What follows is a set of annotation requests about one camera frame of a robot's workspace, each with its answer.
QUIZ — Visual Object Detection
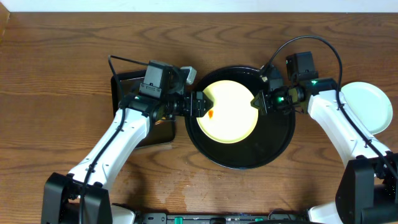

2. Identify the yellow plate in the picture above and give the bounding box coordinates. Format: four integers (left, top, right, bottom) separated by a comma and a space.
197, 80, 259, 144

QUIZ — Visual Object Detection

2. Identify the light green plate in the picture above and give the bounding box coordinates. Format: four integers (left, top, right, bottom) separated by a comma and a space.
341, 82, 393, 134

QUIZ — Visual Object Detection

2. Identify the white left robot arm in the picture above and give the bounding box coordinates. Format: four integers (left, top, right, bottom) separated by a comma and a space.
41, 60, 213, 224

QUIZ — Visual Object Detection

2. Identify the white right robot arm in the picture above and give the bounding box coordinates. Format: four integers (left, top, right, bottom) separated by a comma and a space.
251, 52, 397, 223

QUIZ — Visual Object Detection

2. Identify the black round tray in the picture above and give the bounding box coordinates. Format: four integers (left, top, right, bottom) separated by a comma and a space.
185, 66, 295, 169

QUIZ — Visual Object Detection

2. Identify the black rectangular water tray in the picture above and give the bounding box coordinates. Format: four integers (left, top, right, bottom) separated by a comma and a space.
111, 70, 175, 148

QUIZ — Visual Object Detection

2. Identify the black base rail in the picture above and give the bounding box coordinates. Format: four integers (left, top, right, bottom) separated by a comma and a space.
134, 213, 310, 224

